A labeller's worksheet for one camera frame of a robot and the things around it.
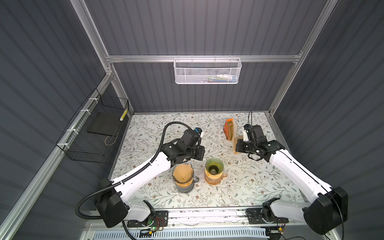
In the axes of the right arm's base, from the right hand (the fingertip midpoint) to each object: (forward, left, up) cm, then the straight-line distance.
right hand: (238, 145), depth 82 cm
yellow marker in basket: (+12, +63, +13) cm, 66 cm away
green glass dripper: (-9, +13, -6) cm, 17 cm away
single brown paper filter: (-14, +30, -3) cm, 34 cm away
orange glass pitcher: (-15, +14, -10) cm, 23 cm away
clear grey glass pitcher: (-20, +30, -13) cm, 38 cm away
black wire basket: (-1, +75, +14) cm, 76 cm away
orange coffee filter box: (+19, 0, -9) cm, 21 cm away
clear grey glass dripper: (-19, +33, 0) cm, 38 cm away
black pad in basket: (+6, +69, +14) cm, 71 cm away
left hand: (-5, +19, +4) cm, 20 cm away
